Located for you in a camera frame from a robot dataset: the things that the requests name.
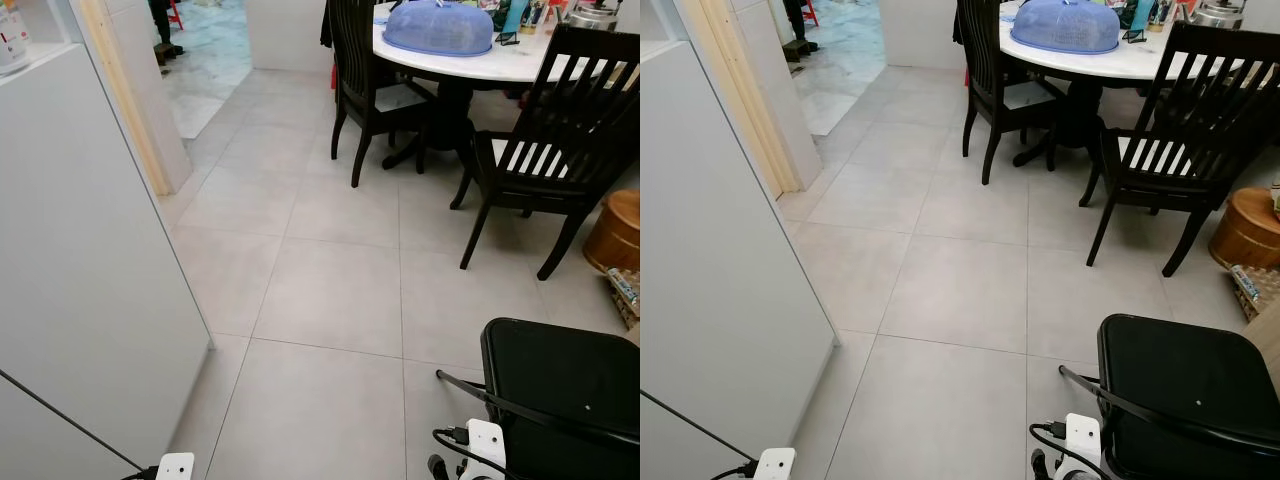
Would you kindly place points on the red plastic stool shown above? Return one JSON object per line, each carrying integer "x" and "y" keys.
{"x": 177, "y": 12}
{"x": 811, "y": 12}

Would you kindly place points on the white printed container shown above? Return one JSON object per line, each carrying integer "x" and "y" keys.
{"x": 12, "y": 40}

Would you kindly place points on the light wooden door frame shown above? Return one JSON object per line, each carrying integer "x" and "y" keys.
{"x": 122, "y": 90}
{"x": 748, "y": 90}

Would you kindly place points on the cardboard box of goods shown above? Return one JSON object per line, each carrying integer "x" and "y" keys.
{"x": 625, "y": 295}
{"x": 1250, "y": 285}

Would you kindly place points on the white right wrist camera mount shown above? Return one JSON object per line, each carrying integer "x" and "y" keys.
{"x": 487, "y": 450}
{"x": 1083, "y": 445}

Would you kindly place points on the round white dining table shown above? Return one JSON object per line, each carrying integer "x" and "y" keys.
{"x": 1075, "y": 62}
{"x": 450, "y": 62}

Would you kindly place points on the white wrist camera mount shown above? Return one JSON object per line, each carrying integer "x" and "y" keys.
{"x": 487, "y": 450}
{"x": 175, "y": 468}
{"x": 1083, "y": 445}
{"x": 775, "y": 466}

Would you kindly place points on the dark wooden slatted chair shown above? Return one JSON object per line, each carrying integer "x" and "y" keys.
{"x": 1220, "y": 42}
{"x": 340, "y": 40}
{"x": 970, "y": 40}
{"x": 590, "y": 45}

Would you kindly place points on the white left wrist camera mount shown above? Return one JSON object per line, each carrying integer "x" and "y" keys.
{"x": 175, "y": 468}
{"x": 775, "y": 466}

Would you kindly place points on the white refrigerator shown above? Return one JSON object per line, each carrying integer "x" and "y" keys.
{"x": 80, "y": 250}
{"x": 720, "y": 280}

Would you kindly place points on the blue mesh food cover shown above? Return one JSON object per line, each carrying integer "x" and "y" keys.
{"x": 440, "y": 28}
{"x": 1065, "y": 28}

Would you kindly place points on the round wooden stool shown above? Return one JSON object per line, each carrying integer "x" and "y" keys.
{"x": 1245, "y": 235}
{"x": 615, "y": 235}

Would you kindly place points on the silver cooking pot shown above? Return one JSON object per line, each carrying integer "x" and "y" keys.
{"x": 595, "y": 15}
{"x": 1218, "y": 14}

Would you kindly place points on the person in dark trousers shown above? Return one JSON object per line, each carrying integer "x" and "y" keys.
{"x": 162, "y": 25}
{"x": 795, "y": 20}

